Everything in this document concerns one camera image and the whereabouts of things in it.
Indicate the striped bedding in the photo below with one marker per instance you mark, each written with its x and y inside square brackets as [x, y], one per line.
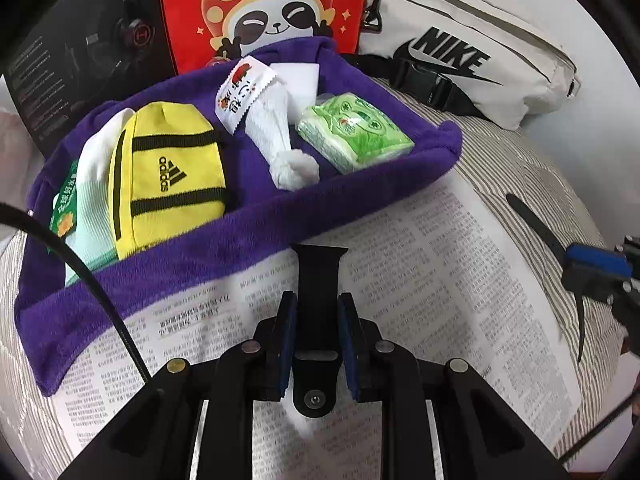
[500, 160]

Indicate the printed newspaper sheet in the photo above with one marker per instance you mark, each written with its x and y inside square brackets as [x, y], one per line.
[425, 260]

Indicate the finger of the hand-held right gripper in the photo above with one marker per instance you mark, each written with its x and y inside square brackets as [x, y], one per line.
[597, 260]

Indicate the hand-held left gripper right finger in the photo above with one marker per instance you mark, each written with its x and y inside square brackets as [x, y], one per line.
[347, 345]

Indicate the purple towel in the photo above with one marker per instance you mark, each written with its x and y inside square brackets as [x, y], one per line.
[200, 247]

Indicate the mint and white cloth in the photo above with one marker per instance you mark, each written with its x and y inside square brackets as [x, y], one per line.
[95, 210]

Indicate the red panda print bag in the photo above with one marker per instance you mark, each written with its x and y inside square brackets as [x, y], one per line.
[185, 10]

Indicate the white bundle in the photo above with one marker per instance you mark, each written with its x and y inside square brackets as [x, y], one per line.
[272, 120]

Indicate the white waist bag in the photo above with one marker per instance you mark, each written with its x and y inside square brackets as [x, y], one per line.
[500, 25]

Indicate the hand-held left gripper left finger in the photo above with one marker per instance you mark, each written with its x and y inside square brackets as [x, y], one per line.
[287, 340]

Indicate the green tissue pack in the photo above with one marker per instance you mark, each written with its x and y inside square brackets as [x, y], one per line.
[355, 130]

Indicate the black headset box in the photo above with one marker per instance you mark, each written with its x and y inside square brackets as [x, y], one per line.
[75, 60]

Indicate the yellow zip pouch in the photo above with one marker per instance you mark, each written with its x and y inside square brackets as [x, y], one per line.
[170, 200]

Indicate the green and white tissue packet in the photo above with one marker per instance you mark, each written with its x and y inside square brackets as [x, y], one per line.
[62, 210]

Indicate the white sponge block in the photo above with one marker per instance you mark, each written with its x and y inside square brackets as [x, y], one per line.
[300, 80]

